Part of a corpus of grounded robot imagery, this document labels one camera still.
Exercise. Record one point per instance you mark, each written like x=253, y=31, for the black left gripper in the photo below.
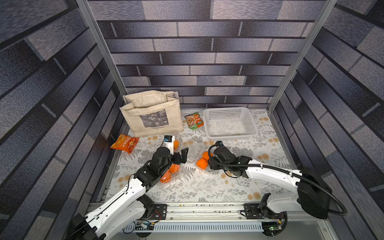
x=184, y=156

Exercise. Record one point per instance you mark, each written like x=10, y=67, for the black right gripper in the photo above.
x=216, y=157

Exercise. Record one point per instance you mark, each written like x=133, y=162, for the orange fruit five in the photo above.
x=176, y=144

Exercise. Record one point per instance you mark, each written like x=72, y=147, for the orange fruit one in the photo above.
x=174, y=168

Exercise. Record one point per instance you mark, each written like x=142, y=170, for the orange fruit three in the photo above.
x=206, y=156

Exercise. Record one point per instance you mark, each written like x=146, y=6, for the orange fruit four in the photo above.
x=202, y=164

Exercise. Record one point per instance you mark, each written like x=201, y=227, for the orange fruit two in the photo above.
x=166, y=177

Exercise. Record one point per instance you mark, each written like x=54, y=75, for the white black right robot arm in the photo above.
x=304, y=191

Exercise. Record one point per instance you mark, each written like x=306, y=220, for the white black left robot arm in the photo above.
x=129, y=204

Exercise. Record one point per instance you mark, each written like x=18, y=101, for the floral patterned table cloth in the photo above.
x=219, y=187

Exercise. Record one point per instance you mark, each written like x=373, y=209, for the green red snack packet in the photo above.
x=194, y=121

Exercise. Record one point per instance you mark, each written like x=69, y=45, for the white plastic perforated basket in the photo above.
x=223, y=124

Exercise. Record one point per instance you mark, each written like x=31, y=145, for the cream Monet canvas tote bag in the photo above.
x=152, y=113

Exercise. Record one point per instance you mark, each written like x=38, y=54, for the orange red snack bag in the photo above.
x=125, y=143

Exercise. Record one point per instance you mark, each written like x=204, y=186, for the aluminium front rail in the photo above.
x=204, y=212

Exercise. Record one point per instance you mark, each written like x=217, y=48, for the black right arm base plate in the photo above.
x=252, y=211

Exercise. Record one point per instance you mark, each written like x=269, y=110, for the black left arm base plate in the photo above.
x=159, y=213

